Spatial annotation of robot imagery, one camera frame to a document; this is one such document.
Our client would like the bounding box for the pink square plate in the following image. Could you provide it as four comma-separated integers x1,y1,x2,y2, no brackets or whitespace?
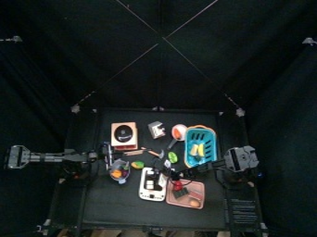
164,178,207,210

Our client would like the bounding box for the dark green nori sushi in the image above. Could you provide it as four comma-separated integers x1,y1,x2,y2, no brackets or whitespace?
172,188,191,199

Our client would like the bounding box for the white sushi tray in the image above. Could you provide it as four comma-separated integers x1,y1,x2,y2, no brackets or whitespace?
137,167,170,203

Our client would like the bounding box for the clear toy pot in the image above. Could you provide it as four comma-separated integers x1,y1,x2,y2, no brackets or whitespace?
108,158,132,185

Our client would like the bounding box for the brown toy knife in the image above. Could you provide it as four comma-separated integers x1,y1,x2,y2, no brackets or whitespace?
123,147,151,156

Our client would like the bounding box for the green toy lime slice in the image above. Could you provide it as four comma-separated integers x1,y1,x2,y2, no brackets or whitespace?
167,151,179,165

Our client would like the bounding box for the pink toy stove black burner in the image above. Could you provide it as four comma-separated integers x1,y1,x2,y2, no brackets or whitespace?
109,121,139,152

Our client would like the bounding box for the green orange toy mango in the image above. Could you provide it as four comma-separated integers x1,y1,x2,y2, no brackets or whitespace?
129,160,145,170

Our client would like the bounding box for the pink toy meat slice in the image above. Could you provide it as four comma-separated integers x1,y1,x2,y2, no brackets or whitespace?
187,190,203,200

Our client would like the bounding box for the small grey toy appliance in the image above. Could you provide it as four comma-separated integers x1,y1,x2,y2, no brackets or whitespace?
147,120,167,140

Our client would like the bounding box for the blue basket orange rim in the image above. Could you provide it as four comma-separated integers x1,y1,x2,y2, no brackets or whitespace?
183,124,218,169

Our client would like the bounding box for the white toy pan orange inside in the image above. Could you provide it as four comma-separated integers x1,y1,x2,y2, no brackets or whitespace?
166,123,188,151

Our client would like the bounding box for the toy hatchet orange handle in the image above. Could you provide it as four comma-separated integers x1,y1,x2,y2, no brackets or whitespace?
147,149,166,160

